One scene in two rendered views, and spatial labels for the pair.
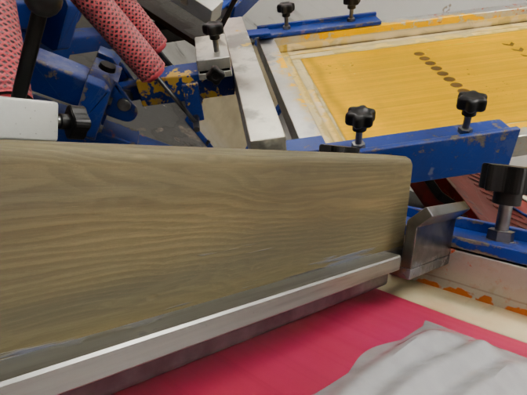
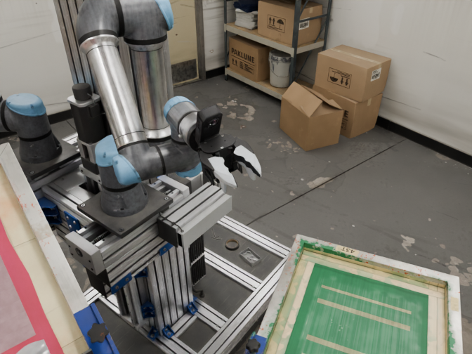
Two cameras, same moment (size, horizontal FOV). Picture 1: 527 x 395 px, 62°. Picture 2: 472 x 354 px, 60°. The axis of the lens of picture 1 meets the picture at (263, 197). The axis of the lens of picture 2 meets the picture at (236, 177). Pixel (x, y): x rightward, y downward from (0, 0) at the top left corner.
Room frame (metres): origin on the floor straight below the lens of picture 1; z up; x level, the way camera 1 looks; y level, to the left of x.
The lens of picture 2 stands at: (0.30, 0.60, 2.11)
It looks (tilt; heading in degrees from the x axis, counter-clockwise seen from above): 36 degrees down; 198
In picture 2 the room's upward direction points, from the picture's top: straight up
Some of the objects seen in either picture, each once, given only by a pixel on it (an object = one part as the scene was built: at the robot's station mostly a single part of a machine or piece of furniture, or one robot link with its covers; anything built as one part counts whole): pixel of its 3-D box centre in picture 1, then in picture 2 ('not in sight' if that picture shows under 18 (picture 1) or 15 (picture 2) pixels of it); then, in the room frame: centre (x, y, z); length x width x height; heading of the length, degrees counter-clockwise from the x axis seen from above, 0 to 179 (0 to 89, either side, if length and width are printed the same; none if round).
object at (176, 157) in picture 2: not in sight; (181, 154); (-0.49, 0.20, 1.55); 0.11 x 0.08 x 0.11; 136
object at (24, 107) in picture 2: not in sight; (27, 114); (-0.75, -0.54, 1.42); 0.13 x 0.12 x 0.14; 111
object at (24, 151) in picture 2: not in sight; (38, 142); (-0.75, -0.54, 1.31); 0.15 x 0.15 x 0.10
